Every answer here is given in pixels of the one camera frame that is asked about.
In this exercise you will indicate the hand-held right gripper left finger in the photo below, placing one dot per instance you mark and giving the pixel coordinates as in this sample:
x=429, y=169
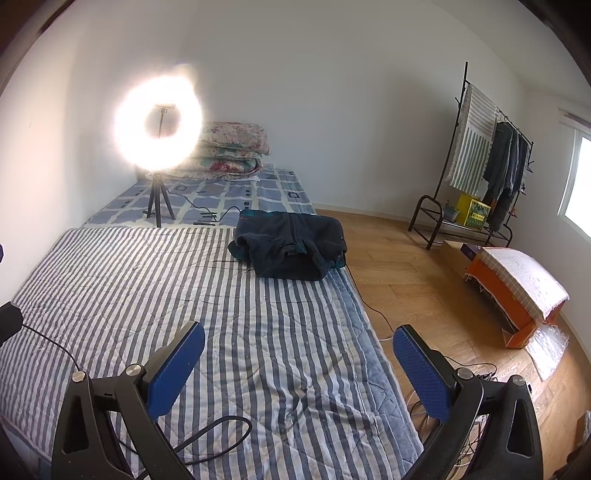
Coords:
x=178, y=369

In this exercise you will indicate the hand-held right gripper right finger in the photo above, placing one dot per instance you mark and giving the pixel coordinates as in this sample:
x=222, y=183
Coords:
x=422, y=369

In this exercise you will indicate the teal plaid fleece garment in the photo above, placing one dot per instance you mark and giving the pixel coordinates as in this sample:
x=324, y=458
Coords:
x=286, y=244

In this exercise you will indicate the black clothes rack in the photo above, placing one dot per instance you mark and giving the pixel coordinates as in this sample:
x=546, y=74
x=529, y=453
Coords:
x=427, y=217

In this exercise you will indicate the dark hanging clothes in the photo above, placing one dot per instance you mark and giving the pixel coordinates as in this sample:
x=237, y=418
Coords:
x=505, y=170

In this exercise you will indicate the grey striped blanket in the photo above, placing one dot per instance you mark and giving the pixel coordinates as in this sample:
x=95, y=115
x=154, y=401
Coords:
x=184, y=286

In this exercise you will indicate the orange box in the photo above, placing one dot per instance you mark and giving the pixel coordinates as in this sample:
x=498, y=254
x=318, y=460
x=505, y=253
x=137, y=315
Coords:
x=494, y=288

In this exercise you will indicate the flat cardboard box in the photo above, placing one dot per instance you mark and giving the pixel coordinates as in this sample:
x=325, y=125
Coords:
x=457, y=258

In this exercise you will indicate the bubble wrap sheet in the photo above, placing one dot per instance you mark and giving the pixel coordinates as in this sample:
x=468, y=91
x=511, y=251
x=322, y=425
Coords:
x=549, y=350

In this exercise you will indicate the white knitted cloth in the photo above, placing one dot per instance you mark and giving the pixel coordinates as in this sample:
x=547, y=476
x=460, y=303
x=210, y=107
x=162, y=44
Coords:
x=526, y=277

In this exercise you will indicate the small plant pot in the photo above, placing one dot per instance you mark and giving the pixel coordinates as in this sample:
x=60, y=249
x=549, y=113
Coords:
x=451, y=212

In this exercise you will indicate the yellow box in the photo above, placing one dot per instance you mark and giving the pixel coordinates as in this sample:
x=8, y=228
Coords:
x=473, y=210

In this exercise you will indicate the blue checked bed sheet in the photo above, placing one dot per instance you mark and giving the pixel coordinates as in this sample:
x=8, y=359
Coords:
x=263, y=194

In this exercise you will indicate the folded floral quilt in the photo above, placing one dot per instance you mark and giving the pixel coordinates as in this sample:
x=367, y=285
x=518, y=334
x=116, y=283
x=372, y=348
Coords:
x=231, y=147

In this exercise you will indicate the striped hanging towel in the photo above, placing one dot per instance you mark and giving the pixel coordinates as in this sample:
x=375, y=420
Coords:
x=471, y=143

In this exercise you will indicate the window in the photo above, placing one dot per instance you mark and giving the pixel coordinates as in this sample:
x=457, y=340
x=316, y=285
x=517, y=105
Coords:
x=577, y=180

